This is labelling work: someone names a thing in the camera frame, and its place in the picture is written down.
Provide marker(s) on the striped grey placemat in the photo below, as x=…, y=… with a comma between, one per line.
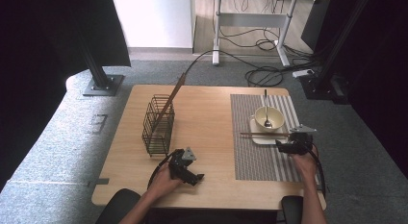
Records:
x=253, y=160

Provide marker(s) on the cream bowl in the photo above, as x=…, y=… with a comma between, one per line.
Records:
x=277, y=119

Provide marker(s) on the white square plate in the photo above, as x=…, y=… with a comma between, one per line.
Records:
x=261, y=140

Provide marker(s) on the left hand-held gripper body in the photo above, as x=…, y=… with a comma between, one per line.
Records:
x=179, y=163

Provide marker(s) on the white power strip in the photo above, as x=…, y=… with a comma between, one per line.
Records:
x=303, y=73

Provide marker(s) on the person's left hand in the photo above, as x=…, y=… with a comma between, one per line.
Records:
x=162, y=184

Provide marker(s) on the brown wooden chopstick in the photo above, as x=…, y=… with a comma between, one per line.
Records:
x=263, y=134
x=171, y=97

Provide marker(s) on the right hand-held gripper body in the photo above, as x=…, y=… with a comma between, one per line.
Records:
x=300, y=142

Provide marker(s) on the white desk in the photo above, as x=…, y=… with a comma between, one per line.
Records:
x=253, y=19

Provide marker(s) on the black curtain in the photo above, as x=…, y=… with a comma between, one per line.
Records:
x=48, y=41
x=385, y=73

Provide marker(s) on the metal spoon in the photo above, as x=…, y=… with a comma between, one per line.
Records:
x=266, y=104

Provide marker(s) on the black chair armrest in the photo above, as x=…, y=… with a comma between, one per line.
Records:
x=292, y=209
x=117, y=203

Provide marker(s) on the black panel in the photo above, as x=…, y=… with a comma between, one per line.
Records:
x=312, y=25

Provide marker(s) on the grey tape strip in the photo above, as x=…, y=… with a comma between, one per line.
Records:
x=98, y=182

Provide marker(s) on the black metal stand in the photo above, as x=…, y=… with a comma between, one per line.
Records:
x=336, y=47
x=101, y=84

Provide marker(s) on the person's right hand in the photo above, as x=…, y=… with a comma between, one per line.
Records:
x=304, y=166

